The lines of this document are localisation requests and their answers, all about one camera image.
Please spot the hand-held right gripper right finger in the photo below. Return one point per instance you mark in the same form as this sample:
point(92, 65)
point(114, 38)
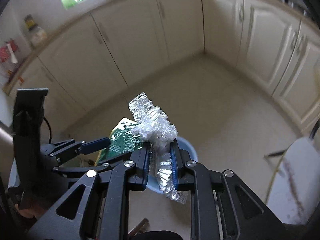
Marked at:
point(176, 167)

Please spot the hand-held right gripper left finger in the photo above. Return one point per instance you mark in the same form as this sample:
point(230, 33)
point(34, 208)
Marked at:
point(143, 167)

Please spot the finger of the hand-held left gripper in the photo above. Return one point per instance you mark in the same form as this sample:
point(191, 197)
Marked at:
point(112, 162)
point(96, 143)

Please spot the blue plastic bin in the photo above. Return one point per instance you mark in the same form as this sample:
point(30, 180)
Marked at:
point(188, 150)

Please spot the dark green yellow-edged packet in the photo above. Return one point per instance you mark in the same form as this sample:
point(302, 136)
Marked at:
point(122, 140)

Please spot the clear crinkled plastic wrap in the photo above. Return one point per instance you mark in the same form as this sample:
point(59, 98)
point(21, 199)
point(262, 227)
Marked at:
point(152, 122)

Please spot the bottle with yellow label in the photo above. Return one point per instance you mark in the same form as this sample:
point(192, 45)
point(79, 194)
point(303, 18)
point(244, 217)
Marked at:
point(35, 30)

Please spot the round marble table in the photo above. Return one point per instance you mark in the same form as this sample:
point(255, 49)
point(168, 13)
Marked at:
point(302, 180)

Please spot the red wall holder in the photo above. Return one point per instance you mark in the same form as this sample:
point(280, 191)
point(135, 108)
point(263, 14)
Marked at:
point(5, 52)

